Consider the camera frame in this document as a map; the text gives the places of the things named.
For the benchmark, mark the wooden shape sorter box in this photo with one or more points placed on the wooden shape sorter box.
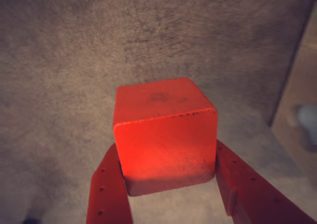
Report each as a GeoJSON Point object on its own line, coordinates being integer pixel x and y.
{"type": "Point", "coordinates": [302, 80]}

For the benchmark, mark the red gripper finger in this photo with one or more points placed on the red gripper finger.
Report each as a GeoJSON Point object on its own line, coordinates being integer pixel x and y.
{"type": "Point", "coordinates": [109, 196]}
{"type": "Point", "coordinates": [247, 189]}

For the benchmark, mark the red wooden cube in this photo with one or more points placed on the red wooden cube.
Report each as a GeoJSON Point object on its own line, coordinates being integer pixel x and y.
{"type": "Point", "coordinates": [163, 134]}

